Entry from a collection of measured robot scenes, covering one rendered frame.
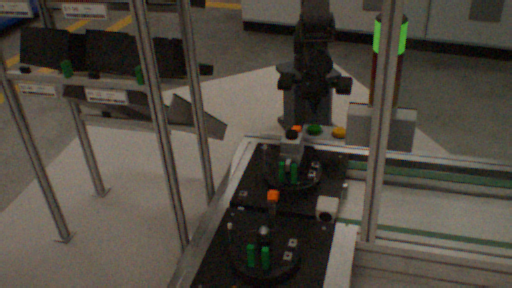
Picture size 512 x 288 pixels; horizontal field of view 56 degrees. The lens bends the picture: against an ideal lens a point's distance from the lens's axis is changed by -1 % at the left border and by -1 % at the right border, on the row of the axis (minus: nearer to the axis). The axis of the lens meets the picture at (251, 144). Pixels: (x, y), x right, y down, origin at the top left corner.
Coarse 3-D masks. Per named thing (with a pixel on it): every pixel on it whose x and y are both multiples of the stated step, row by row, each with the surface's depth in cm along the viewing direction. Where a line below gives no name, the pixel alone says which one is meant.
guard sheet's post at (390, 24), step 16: (384, 0) 70; (400, 0) 70; (384, 16) 72; (400, 16) 71; (384, 32) 73; (384, 48) 74; (384, 64) 76; (384, 80) 78; (384, 96) 80; (384, 112) 81; (384, 128) 82; (384, 144) 84; (368, 160) 87; (384, 160) 86; (368, 176) 89; (368, 192) 91; (368, 208) 93; (368, 224) 97
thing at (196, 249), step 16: (240, 144) 129; (256, 144) 129; (240, 160) 125; (224, 176) 119; (240, 176) 118; (224, 192) 115; (208, 208) 109; (224, 208) 109; (208, 224) 106; (336, 224) 103; (192, 240) 102; (208, 240) 101; (336, 240) 99; (352, 240) 99; (192, 256) 99; (336, 256) 96; (352, 256) 96; (176, 272) 95; (192, 272) 95; (336, 272) 93; (352, 272) 103
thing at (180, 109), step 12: (132, 96) 109; (144, 96) 113; (180, 96) 103; (132, 108) 109; (144, 108) 104; (168, 108) 123; (180, 108) 104; (168, 120) 113; (180, 120) 107; (192, 120) 110; (216, 120) 121; (216, 132) 122
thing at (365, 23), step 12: (336, 0) 394; (348, 0) 390; (360, 0) 386; (372, 0) 381; (336, 12) 399; (348, 12) 395; (360, 12) 391; (372, 12) 387; (336, 24) 405; (348, 24) 401; (360, 24) 397; (372, 24) 393; (336, 36) 414; (348, 36) 410; (360, 36) 406; (372, 36) 401
